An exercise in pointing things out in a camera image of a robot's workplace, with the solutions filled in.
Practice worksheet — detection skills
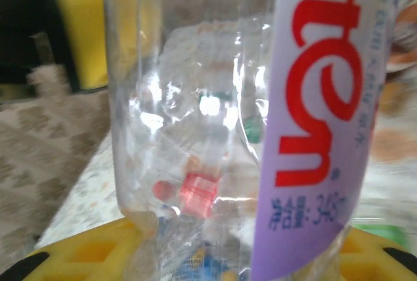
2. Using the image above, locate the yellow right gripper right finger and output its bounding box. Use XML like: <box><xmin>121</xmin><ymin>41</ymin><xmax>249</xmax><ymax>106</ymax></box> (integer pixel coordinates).
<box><xmin>338</xmin><ymin>225</ymin><xmax>417</xmax><ymax>281</ymax></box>

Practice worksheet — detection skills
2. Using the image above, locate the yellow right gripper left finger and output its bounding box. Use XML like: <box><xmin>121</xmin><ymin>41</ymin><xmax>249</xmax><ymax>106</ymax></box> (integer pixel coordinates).
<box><xmin>5</xmin><ymin>217</ymin><xmax>147</xmax><ymax>281</ymax></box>

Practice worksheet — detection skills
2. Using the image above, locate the clear bottle purple label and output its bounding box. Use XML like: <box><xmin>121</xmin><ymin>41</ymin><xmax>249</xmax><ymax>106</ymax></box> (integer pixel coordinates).
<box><xmin>104</xmin><ymin>0</ymin><xmax>402</xmax><ymax>281</ymax></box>

